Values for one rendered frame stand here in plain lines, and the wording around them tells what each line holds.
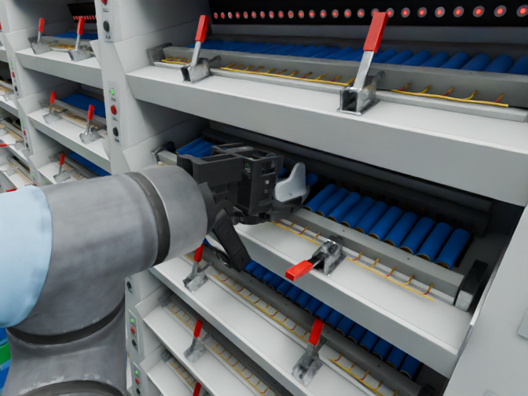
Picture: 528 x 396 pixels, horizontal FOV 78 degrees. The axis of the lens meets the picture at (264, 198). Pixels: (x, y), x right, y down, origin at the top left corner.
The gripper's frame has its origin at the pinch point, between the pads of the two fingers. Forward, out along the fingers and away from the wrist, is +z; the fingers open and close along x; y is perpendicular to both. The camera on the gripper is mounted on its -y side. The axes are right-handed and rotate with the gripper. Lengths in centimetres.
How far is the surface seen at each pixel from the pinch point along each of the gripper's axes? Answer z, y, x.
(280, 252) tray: -7.7, -6.0, -4.3
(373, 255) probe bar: -3.5, -2.9, -14.8
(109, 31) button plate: -8.7, 19.3, 38.4
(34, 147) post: -6, -17, 104
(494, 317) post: -8.6, -0.8, -27.3
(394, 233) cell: 0.1, -0.9, -15.4
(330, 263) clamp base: -7.0, -4.4, -11.3
